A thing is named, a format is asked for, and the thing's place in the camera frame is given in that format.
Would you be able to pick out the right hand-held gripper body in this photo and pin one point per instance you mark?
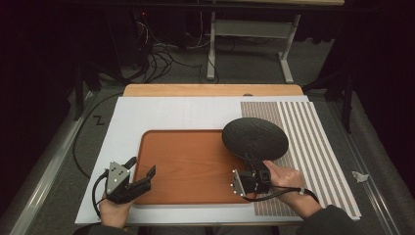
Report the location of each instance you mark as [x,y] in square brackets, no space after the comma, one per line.
[253,181]

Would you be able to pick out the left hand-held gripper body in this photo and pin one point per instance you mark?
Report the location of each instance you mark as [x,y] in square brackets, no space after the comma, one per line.
[117,182]

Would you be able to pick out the black textured plate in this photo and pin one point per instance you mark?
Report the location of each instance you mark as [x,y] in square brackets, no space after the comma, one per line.
[254,137]

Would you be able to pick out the brown wood-grain tray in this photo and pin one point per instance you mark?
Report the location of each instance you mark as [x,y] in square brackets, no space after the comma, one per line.
[182,166]

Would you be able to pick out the person's left hand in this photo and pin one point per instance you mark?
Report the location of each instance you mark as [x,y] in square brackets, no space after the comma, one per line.
[113,213]

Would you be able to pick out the person's right hand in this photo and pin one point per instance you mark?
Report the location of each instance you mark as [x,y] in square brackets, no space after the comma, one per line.
[285,179]

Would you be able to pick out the white board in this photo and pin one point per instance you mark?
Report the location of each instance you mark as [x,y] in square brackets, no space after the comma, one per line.
[163,112]

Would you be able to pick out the striped placemat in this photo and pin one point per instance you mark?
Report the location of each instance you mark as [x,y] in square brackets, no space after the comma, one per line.
[310,130]

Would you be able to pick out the wooden table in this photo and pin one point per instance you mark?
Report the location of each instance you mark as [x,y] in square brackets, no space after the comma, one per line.
[212,89]

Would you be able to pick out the black stand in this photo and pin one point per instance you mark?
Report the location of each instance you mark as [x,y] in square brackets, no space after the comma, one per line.
[347,98]
[79,91]

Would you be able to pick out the crumpled white paper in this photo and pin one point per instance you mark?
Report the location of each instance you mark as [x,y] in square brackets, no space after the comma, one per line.
[359,176]

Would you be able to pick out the metal floor rail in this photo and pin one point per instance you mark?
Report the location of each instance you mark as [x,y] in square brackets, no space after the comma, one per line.
[45,173]
[368,196]

